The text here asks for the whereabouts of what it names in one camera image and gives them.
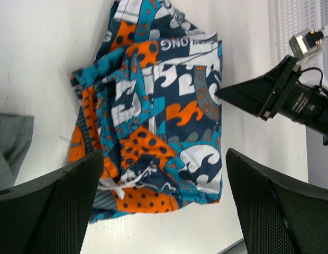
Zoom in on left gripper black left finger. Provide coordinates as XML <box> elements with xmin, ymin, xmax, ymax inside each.
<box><xmin>0</xmin><ymin>150</ymin><xmax>103</xmax><ymax>253</ymax></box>

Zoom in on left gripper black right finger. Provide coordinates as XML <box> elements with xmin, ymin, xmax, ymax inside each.
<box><xmin>225</xmin><ymin>149</ymin><xmax>328</xmax><ymax>253</ymax></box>

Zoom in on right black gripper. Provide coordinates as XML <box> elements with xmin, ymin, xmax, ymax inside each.
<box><xmin>215</xmin><ymin>55</ymin><xmax>328</xmax><ymax>146</ymax></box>

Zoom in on grey shorts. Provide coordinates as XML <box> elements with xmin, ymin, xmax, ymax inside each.
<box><xmin>0</xmin><ymin>113</ymin><xmax>34</xmax><ymax>191</ymax></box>

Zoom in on colourful patterned shorts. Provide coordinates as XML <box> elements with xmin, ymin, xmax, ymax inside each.
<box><xmin>69</xmin><ymin>1</ymin><xmax>223</xmax><ymax>223</ymax></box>

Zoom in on white plastic basket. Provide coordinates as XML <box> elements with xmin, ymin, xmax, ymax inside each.
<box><xmin>267</xmin><ymin>0</ymin><xmax>328</xmax><ymax>80</ymax></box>

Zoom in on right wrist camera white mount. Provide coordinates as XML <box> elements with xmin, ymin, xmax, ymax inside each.
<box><xmin>288</xmin><ymin>25</ymin><xmax>328</xmax><ymax>64</ymax></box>

